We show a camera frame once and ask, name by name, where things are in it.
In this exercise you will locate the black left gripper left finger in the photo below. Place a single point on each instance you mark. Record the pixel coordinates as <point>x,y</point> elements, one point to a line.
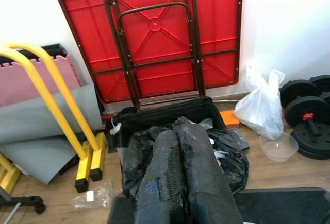
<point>162,177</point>

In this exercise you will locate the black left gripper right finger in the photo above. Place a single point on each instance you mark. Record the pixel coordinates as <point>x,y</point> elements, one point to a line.
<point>206,177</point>

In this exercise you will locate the dark floor mat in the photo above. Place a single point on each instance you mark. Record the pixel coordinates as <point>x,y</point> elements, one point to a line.
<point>283,206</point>

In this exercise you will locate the black rubbish bag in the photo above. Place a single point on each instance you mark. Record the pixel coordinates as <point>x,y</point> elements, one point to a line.
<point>136,152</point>

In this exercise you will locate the black flat tray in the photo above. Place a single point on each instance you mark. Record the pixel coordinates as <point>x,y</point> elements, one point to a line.
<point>239,139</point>

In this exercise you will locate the orange block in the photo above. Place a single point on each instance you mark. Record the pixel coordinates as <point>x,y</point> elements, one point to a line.
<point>229,119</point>

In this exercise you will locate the black fabric bin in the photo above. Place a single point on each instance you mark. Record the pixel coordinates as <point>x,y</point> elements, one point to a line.
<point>154,114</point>

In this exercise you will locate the white paper tag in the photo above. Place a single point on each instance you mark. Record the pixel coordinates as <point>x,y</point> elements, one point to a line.
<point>115,129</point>

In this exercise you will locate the clear plastic packaging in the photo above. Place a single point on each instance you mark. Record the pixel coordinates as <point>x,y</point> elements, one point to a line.
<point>95,195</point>

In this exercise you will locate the clear plastic bowl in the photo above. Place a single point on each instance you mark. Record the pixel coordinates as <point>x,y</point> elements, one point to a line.
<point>278,148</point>

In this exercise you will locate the chrome metal bar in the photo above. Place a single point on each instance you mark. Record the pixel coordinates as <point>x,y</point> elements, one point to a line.
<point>229,101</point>

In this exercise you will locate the white plastic bag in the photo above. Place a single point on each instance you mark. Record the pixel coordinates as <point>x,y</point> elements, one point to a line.
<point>260,110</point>

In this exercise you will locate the black weight plate stack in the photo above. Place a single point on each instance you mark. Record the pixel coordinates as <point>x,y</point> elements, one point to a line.
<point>317,141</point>

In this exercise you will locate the black dumbbell with red collar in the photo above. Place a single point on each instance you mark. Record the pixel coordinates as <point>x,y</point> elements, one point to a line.
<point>304,108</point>

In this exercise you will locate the yellow metal parallel bar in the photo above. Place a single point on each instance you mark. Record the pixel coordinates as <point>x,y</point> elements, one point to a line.
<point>31,79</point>
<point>67,90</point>

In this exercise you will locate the black bench foot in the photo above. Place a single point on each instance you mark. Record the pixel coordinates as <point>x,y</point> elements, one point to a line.
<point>25,201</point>

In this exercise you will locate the grey rolled yoga mat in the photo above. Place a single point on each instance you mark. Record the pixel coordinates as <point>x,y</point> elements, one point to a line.
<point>31,121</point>

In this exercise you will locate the yellow metal stand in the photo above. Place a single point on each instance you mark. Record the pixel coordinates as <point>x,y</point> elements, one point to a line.
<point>9,175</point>

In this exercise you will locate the pink foam mat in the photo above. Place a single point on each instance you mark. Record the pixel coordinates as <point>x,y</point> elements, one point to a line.
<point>23,82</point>

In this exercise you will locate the black foam mat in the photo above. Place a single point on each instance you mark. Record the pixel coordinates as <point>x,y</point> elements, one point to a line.
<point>51,50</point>

